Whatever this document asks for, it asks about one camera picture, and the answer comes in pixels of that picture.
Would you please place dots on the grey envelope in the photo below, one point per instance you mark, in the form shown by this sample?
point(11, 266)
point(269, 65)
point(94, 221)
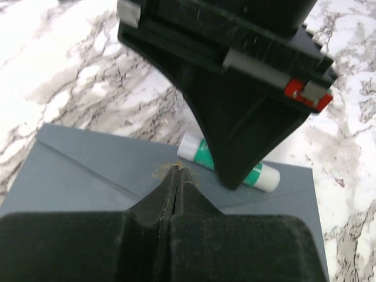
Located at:
point(72, 170)

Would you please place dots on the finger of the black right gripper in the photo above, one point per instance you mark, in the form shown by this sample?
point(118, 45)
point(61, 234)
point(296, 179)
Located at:
point(242, 118)

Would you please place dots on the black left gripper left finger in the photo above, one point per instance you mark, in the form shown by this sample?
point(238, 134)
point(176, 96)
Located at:
point(127, 245)

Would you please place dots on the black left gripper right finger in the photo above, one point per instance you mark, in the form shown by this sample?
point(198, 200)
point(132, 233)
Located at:
point(207, 245)

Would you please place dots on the green white glue stick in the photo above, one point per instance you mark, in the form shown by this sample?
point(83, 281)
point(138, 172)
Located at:
point(194, 148)

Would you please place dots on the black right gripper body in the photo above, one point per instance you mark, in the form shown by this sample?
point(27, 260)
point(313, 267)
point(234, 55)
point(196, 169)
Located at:
point(264, 40)

